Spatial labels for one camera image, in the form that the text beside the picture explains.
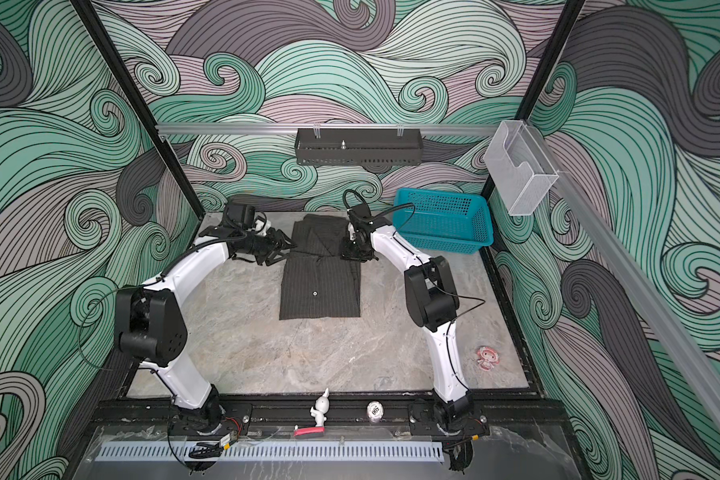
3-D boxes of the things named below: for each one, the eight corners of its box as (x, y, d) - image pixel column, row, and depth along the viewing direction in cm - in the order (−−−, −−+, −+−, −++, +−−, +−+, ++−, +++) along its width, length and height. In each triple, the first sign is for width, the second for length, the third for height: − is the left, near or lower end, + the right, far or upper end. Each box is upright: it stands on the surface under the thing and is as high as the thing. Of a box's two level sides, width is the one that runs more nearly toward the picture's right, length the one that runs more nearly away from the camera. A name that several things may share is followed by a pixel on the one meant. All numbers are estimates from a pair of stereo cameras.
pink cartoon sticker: (478, 371, 83) (482, 367, 80) (473, 350, 87) (477, 346, 84) (497, 371, 83) (502, 367, 80) (491, 350, 87) (495, 346, 84)
